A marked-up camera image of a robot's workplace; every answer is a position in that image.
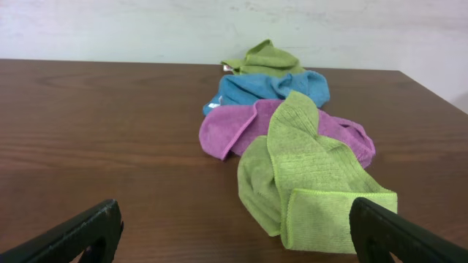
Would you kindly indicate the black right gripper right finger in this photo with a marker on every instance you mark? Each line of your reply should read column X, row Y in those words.
column 379, row 235

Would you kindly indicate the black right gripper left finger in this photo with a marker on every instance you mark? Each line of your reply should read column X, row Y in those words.
column 91, row 236

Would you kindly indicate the light green microfiber cloth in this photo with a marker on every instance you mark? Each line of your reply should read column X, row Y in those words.
column 300, row 185

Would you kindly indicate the crumpled purple cloth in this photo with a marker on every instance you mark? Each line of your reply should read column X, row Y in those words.
column 232, row 128

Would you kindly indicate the crumpled blue cloth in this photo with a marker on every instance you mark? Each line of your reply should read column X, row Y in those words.
column 247, row 89

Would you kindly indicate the crumpled green cloth at back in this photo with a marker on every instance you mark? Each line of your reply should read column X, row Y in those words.
column 265, row 59

